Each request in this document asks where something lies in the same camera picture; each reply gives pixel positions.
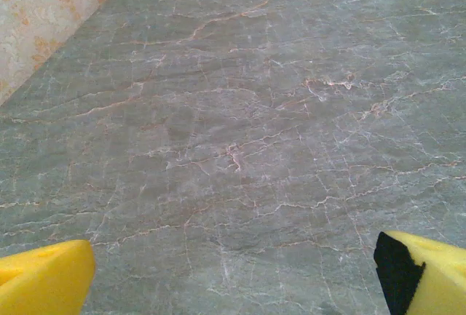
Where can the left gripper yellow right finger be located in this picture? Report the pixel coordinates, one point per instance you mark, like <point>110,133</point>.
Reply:
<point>437,278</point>

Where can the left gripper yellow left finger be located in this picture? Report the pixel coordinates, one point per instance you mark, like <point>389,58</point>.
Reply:
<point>43,282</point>

